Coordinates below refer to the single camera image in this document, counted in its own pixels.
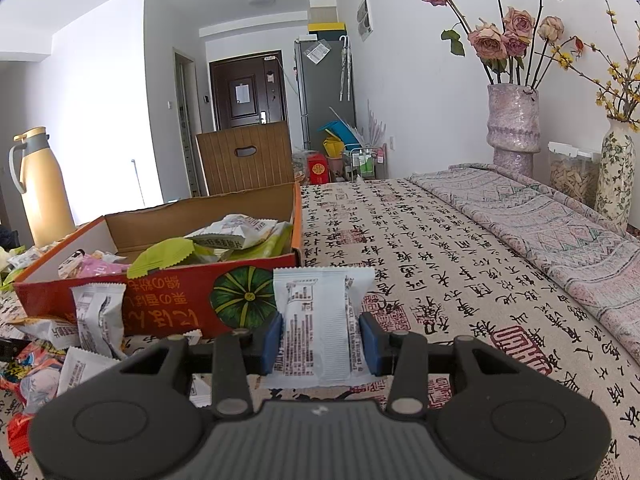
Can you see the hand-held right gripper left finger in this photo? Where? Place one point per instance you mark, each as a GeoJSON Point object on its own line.
{"type": "Point", "coordinates": [271, 345]}

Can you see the blue plastic item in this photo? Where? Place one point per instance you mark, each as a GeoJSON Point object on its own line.
{"type": "Point", "coordinates": [335, 130]}

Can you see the dried pink rose bouquet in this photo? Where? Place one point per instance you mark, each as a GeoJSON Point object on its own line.
{"type": "Point", "coordinates": [500, 35]}

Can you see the grey refrigerator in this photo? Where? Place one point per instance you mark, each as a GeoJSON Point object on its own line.
{"type": "Point", "coordinates": [322, 105]}

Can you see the pink patterned cloth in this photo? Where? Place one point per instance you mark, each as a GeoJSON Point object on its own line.
{"type": "Point", "coordinates": [540, 230]}

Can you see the yellow black box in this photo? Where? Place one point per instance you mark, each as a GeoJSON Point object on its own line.
{"type": "Point", "coordinates": [327, 30]}

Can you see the brown wooden chair back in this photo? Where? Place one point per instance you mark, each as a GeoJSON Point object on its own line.
{"type": "Point", "coordinates": [245, 160]}

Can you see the metal cart with bottles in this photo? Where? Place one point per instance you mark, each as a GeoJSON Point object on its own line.
{"type": "Point", "coordinates": [369, 162]}

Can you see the pink textured vase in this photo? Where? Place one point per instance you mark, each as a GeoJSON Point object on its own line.
{"type": "Point", "coordinates": [515, 130]}

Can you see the yellow flower branches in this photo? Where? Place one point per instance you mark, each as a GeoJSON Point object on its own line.
{"type": "Point", "coordinates": [617, 70]}

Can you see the red gift box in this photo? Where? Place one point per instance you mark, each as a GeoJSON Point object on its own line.
{"type": "Point", "coordinates": [318, 169]}

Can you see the dark brown door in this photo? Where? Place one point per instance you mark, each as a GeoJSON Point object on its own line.
{"type": "Point", "coordinates": [247, 92]}

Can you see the pink snack packet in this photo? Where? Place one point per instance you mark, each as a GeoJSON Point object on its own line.
{"type": "Point", "coordinates": [102, 266]}

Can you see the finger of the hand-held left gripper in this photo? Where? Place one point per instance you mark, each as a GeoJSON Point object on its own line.
{"type": "Point", "coordinates": [12, 349]}

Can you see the clear jar with snacks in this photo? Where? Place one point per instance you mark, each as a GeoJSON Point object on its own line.
{"type": "Point", "coordinates": [572, 177]}

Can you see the red cardboard box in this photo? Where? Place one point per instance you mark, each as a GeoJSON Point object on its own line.
{"type": "Point", "coordinates": [165, 305]}

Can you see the red snack packet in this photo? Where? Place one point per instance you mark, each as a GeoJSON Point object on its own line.
{"type": "Point", "coordinates": [20, 432]}

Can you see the yellow thermos jug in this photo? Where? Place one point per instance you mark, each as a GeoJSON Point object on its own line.
{"type": "Point", "coordinates": [47, 195]}

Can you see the beige cardboard box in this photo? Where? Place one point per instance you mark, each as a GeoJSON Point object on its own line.
{"type": "Point", "coordinates": [324, 10]}

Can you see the white green snack packet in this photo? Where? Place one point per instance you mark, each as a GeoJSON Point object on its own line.
{"type": "Point", "coordinates": [265, 242]}

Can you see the red orange noodle packet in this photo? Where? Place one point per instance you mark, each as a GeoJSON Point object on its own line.
{"type": "Point", "coordinates": [30, 375]}

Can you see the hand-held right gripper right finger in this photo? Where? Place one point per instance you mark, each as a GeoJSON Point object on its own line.
{"type": "Point", "coordinates": [372, 345]}

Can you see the white paper sheet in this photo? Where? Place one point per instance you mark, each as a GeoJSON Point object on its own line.
{"type": "Point", "coordinates": [317, 52]}

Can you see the lime green snack packet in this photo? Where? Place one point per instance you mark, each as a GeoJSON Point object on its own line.
{"type": "Point", "coordinates": [160, 259]}

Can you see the floral print vase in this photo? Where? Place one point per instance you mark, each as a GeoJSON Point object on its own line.
{"type": "Point", "coordinates": [616, 175]}

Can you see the yellow bag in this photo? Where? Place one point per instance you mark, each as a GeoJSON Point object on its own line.
{"type": "Point", "coordinates": [334, 147]}

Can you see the white umbrella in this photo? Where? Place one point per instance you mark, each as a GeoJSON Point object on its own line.
{"type": "Point", "coordinates": [345, 67]}

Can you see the white decorative stalks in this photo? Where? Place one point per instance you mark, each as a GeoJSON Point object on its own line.
{"type": "Point", "coordinates": [372, 127]}

